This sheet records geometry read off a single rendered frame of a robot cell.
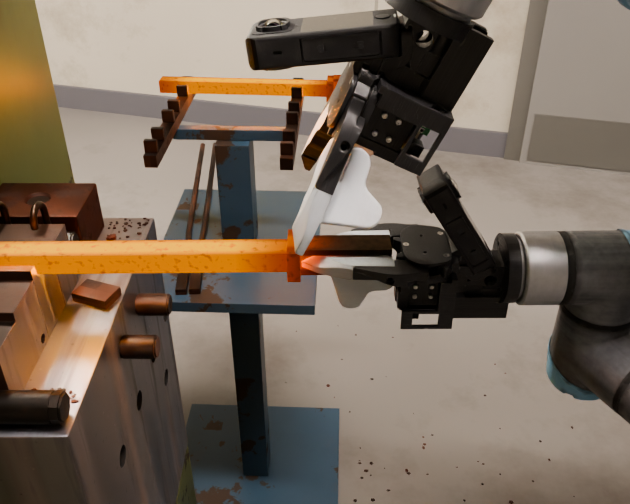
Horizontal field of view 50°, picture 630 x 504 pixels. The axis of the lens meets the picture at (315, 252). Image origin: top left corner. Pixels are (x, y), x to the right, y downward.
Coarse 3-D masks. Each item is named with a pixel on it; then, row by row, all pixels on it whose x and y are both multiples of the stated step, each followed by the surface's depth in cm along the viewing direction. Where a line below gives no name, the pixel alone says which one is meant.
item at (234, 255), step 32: (0, 256) 67; (32, 256) 67; (64, 256) 67; (96, 256) 67; (128, 256) 67; (160, 256) 67; (192, 256) 67; (224, 256) 67; (256, 256) 67; (288, 256) 66
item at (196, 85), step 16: (160, 80) 126; (176, 80) 126; (192, 80) 126; (208, 80) 126; (224, 80) 126; (240, 80) 126; (256, 80) 126; (272, 80) 126; (288, 80) 126; (304, 80) 126; (320, 80) 126; (336, 80) 124; (320, 96) 125
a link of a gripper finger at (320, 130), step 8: (328, 104) 60; (320, 120) 60; (320, 128) 59; (328, 128) 59; (312, 136) 61; (320, 136) 61; (328, 136) 60; (312, 144) 62; (320, 144) 61; (304, 152) 63; (312, 152) 63; (320, 152) 63; (368, 152) 63; (304, 160) 64; (312, 160) 64
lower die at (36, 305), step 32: (0, 224) 75; (64, 224) 75; (0, 288) 66; (32, 288) 67; (64, 288) 75; (0, 320) 63; (32, 320) 67; (0, 352) 60; (32, 352) 67; (0, 384) 62
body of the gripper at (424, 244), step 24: (408, 240) 68; (432, 240) 68; (504, 240) 67; (432, 264) 65; (456, 264) 65; (504, 264) 68; (408, 288) 68; (432, 288) 68; (456, 288) 66; (480, 288) 69; (504, 288) 68; (408, 312) 68; (432, 312) 68; (456, 312) 70; (480, 312) 70; (504, 312) 70
